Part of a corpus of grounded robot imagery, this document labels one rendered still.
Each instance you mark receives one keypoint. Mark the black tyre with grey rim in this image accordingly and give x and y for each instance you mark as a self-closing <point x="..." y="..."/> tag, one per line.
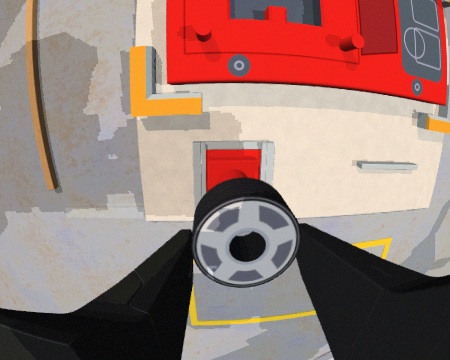
<point x="238" y="205"/>

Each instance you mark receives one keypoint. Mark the red flat base plate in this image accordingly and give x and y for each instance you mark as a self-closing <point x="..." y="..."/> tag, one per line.
<point x="390" y="47"/>

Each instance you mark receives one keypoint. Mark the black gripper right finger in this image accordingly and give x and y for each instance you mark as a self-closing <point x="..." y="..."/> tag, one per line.
<point x="370" y="308"/>

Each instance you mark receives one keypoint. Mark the small grey block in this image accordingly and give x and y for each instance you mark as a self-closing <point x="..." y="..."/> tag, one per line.
<point x="328" y="356"/>

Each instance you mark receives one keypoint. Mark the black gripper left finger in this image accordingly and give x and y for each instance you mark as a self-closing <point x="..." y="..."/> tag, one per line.
<point x="143" y="317"/>

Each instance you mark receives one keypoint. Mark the yellow rectangular outline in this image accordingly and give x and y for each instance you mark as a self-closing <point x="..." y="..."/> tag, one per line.
<point x="193" y="309"/>

